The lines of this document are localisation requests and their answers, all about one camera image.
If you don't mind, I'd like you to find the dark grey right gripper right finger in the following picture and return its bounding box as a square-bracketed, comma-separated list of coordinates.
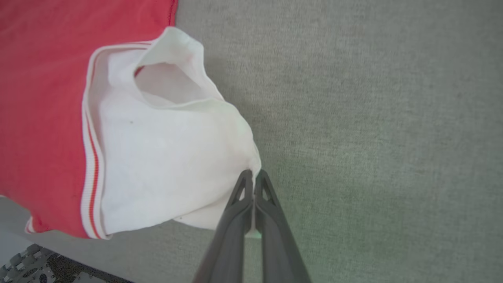
[255, 170, 312, 283]

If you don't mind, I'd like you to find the red and white garment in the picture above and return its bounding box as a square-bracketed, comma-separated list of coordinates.
[0, 0, 262, 240]

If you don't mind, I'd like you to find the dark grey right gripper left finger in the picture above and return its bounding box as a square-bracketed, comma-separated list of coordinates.
[193, 170, 253, 283]

